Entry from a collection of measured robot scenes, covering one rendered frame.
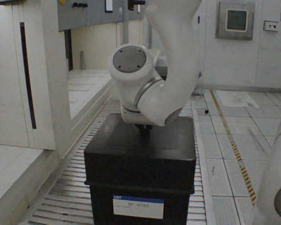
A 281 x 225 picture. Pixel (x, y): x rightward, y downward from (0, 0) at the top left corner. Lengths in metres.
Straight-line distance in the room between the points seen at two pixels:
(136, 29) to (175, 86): 3.37
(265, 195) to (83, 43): 2.17
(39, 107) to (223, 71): 4.38
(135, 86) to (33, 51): 0.52
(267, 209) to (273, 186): 0.04
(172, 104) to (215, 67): 4.59
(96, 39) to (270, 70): 3.70
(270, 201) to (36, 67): 0.79
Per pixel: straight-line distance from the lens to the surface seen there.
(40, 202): 0.95
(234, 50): 5.05
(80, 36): 2.40
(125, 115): 0.66
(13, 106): 1.03
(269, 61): 5.26
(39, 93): 0.95
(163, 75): 1.48
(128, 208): 0.76
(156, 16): 0.45
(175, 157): 0.65
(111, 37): 2.32
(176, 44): 0.44
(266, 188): 0.39
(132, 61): 0.48
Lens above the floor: 1.34
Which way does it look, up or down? 21 degrees down
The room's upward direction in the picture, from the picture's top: straight up
